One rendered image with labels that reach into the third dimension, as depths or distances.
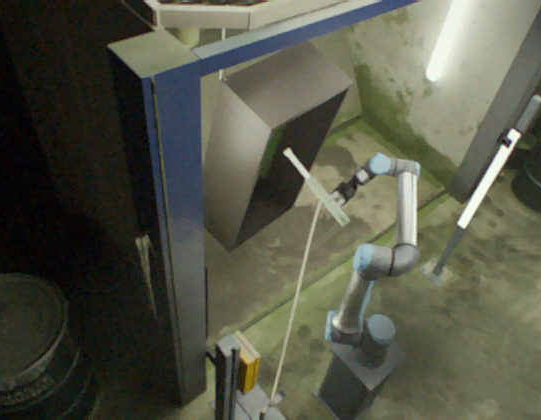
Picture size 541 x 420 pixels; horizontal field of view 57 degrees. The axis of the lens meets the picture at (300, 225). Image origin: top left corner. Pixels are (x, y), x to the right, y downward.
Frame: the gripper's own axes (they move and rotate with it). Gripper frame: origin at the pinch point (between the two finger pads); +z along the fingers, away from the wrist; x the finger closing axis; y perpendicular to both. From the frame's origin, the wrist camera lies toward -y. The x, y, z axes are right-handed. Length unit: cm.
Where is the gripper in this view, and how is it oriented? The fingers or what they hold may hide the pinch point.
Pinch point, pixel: (329, 205)
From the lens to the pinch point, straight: 256.5
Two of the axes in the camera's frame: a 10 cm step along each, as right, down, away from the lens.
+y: -1.4, -2.5, 9.6
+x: -6.3, -7.3, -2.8
